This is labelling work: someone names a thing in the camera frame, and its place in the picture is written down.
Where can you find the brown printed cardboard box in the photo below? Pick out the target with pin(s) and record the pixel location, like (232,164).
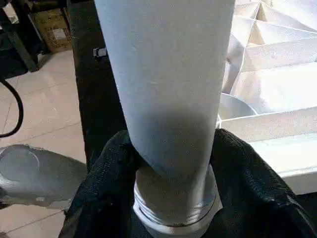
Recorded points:
(53,27)

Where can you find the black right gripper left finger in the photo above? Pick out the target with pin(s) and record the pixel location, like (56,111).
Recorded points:
(104,198)

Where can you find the black work mat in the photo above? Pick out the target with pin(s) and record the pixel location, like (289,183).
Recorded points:
(94,99)

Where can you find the small white tag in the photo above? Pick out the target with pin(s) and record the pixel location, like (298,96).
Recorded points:
(100,52)

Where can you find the white plastic table leg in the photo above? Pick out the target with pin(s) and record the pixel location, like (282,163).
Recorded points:
(168,74)

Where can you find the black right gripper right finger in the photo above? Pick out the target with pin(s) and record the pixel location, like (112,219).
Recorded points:
(255,198)

